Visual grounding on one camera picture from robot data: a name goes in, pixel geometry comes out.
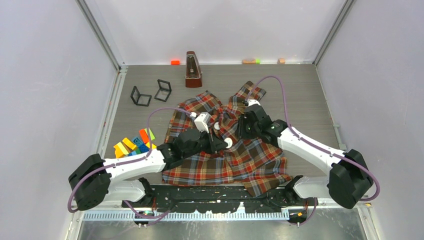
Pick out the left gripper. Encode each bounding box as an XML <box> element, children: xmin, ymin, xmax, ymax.
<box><xmin>182</xmin><ymin>127</ymin><xmax>227</xmax><ymax>159</ymax></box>

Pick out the plaid flannel shirt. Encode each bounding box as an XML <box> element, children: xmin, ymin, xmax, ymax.
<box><xmin>161</xmin><ymin>81</ymin><xmax>293</xmax><ymax>198</ymax></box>

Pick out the black case gold brooch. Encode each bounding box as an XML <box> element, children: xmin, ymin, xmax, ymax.
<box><xmin>154</xmin><ymin>79</ymin><xmax>172</xmax><ymax>102</ymax></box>

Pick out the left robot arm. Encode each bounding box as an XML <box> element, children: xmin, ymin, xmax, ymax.
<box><xmin>67</xmin><ymin>128</ymin><xmax>233</xmax><ymax>213</ymax></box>

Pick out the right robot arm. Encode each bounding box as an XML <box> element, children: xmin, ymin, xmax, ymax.
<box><xmin>238</xmin><ymin>100</ymin><xmax>380</xmax><ymax>209</ymax></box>

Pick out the black case silver brooch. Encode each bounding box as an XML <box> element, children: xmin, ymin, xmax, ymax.
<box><xmin>130</xmin><ymin>86</ymin><xmax>152</xmax><ymax>107</ymax></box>

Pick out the tan and green block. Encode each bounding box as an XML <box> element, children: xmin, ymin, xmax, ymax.
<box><xmin>242</xmin><ymin>58</ymin><xmax>261</xmax><ymax>65</ymax></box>

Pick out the wooden metronome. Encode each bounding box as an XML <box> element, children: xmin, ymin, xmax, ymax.
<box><xmin>185</xmin><ymin>51</ymin><xmax>203</xmax><ymax>88</ymax></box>

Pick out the pile of toy bricks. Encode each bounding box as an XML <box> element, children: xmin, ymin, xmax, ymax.
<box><xmin>113</xmin><ymin>128</ymin><xmax>157</xmax><ymax>159</ymax></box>

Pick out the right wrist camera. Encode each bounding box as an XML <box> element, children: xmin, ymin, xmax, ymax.
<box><xmin>247</xmin><ymin>99</ymin><xmax>261</xmax><ymax>107</ymax></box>

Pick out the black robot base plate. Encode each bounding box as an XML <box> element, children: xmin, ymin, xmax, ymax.
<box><xmin>130</xmin><ymin>185</ymin><xmax>314</xmax><ymax>214</ymax></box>

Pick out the orange block at wall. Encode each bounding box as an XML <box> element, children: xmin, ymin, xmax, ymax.
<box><xmin>170</xmin><ymin>59</ymin><xmax>181</xmax><ymax>65</ymax></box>

